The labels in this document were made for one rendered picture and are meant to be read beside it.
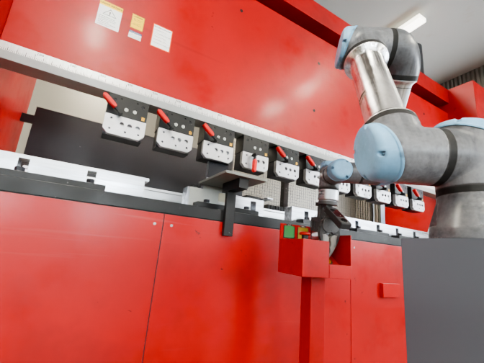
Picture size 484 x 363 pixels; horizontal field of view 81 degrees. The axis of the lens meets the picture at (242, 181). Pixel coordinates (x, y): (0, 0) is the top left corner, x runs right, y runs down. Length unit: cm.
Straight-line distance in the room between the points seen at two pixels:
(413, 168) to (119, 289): 87
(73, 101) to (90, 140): 228
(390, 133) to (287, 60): 123
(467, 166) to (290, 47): 136
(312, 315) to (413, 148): 67
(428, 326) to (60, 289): 91
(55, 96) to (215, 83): 284
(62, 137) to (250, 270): 117
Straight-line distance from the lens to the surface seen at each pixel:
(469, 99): 315
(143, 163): 174
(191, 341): 114
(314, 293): 106
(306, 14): 205
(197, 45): 148
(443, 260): 61
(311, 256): 98
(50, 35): 133
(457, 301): 61
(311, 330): 108
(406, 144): 60
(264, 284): 124
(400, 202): 220
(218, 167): 131
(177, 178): 177
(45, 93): 404
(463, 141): 66
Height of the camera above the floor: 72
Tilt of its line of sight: 14 degrees up
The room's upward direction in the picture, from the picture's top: 5 degrees clockwise
